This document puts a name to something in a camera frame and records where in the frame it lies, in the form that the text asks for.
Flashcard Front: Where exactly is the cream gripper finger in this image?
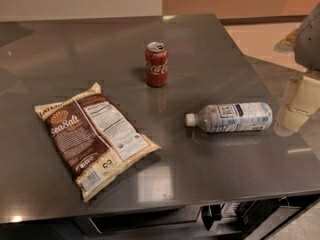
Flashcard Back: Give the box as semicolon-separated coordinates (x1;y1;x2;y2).
274;71;320;137

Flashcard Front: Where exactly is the brown sea salt chip bag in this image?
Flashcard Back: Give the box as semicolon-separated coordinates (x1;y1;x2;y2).
35;84;160;202

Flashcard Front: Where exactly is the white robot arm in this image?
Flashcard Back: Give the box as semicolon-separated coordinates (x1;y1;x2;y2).
274;3;320;137

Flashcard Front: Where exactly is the clear plastic bottle blue label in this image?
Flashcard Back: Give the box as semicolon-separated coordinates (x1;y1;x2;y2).
185;102;273;133

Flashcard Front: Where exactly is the black equipment under table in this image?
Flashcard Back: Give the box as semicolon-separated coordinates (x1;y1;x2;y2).
201;197;300;234

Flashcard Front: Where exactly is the red coca-cola can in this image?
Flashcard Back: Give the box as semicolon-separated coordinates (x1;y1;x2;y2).
145;41;168;87

